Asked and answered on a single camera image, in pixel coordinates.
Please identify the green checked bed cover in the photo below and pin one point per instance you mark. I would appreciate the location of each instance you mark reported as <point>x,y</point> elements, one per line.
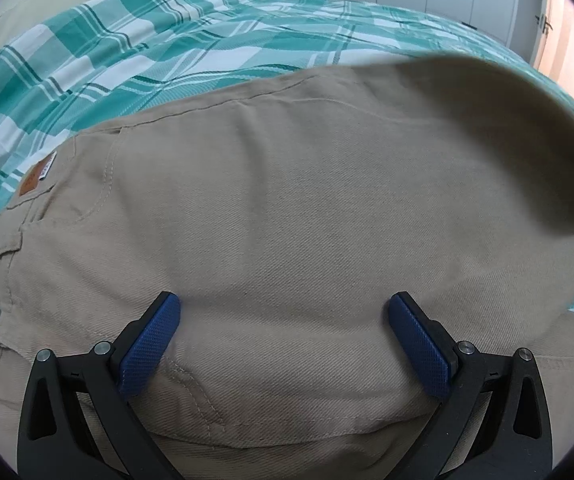
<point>167,35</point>

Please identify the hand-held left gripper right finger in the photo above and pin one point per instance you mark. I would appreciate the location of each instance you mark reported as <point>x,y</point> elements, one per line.
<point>419,342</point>

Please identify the white door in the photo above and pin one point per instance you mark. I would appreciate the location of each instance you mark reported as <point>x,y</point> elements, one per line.
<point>546,5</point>

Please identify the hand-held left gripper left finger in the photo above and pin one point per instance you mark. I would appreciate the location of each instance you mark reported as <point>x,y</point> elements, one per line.
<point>149,340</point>

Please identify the khaki pants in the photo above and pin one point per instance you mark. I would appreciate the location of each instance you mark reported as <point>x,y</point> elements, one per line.
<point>292,210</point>

